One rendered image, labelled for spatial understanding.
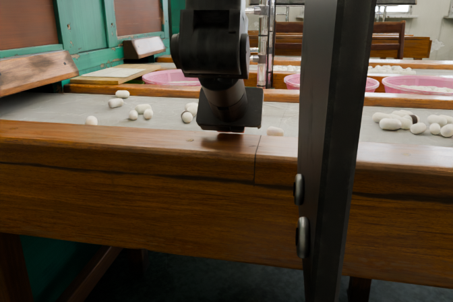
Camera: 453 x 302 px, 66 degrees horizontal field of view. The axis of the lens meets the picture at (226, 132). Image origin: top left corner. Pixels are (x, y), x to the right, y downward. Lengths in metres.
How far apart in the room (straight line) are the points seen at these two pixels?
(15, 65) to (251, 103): 0.55
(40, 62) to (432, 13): 5.69
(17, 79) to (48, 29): 0.24
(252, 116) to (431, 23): 5.69
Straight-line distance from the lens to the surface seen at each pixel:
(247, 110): 0.54
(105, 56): 1.29
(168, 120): 0.74
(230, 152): 0.50
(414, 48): 3.65
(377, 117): 0.77
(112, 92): 1.01
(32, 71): 0.92
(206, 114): 0.55
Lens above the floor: 0.95
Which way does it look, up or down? 19 degrees down
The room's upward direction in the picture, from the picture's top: straight up
